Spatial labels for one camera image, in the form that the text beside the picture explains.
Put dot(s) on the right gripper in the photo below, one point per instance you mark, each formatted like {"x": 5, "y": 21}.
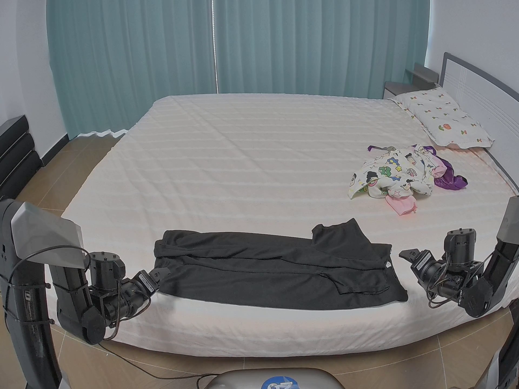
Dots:
{"x": 423, "y": 268}

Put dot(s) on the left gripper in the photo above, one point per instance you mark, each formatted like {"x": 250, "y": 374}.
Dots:
{"x": 148, "y": 282}

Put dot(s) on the black T-shirt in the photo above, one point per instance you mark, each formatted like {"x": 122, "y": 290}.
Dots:
{"x": 263, "y": 274}

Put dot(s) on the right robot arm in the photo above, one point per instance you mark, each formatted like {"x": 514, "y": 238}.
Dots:
{"x": 498, "y": 257}

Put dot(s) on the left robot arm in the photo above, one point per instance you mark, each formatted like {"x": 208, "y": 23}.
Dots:
{"x": 40, "y": 233}

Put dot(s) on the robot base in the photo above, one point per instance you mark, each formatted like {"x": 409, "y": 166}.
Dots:
{"x": 275, "y": 379}

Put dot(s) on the bed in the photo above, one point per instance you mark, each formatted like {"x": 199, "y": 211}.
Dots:
{"x": 243, "y": 156}

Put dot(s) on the pink garment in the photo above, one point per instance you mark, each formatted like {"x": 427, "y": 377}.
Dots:
{"x": 400, "y": 206}

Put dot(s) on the white printed pyjama top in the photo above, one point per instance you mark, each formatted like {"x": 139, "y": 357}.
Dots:
{"x": 393, "y": 174}

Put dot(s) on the purple garment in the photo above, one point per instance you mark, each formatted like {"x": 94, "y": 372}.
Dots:
{"x": 452, "y": 181}

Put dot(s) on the white printed pillow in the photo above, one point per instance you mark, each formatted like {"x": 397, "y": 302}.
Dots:
{"x": 444, "y": 118}

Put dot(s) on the grey bedside table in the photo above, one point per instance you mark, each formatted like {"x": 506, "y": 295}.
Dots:
{"x": 407, "y": 84}

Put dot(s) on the black chest of drawers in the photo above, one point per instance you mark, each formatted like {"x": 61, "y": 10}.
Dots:
{"x": 16, "y": 156}

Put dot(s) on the blue-green curtain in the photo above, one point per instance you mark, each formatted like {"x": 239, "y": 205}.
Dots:
{"x": 129, "y": 55}
{"x": 324, "y": 35}

